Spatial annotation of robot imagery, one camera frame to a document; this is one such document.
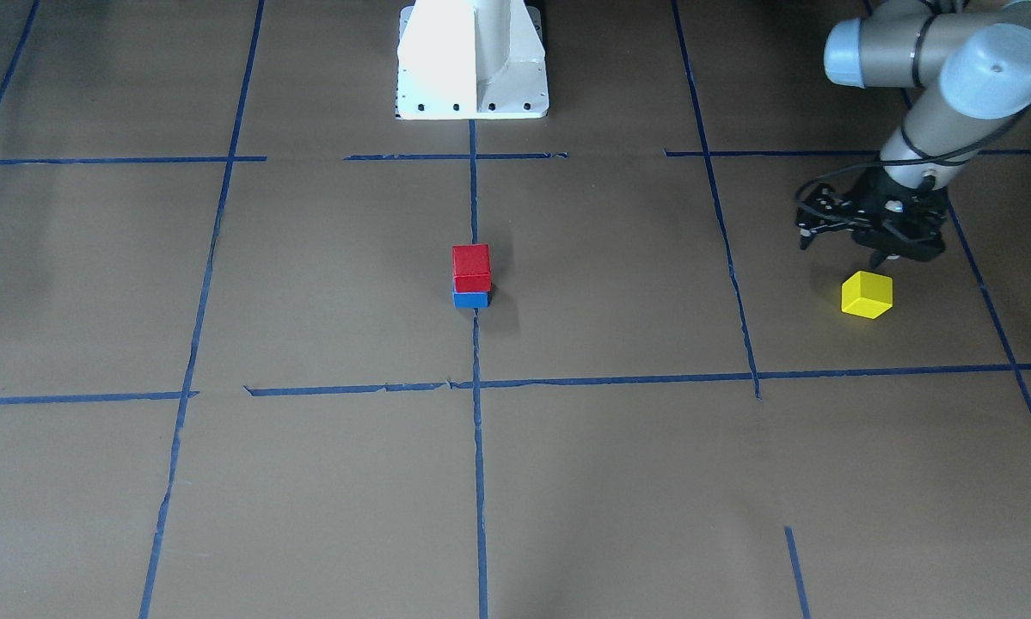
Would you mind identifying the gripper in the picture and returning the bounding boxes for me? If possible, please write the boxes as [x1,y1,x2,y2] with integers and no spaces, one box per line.
[856,168,950,262]

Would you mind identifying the yellow block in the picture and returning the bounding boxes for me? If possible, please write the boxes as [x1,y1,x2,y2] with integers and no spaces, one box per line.
[840,271,895,320]

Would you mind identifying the red block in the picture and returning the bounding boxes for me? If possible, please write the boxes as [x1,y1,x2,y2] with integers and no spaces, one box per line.
[451,243,493,293]

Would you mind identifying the blue block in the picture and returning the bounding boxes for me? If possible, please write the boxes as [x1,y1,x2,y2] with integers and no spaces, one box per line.
[451,289,491,310]

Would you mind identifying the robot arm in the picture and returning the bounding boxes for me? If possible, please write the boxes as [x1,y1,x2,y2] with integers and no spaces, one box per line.
[799,1,1031,264]

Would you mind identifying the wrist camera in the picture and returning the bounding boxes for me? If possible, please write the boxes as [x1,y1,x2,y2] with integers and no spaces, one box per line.
[795,183,866,250]

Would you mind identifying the white pole base bracket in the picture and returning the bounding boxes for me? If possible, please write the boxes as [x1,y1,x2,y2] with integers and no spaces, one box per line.
[395,1,550,120]

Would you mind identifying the white camera pole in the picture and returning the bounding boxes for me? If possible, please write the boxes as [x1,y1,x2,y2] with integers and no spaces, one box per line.
[397,1,545,82]

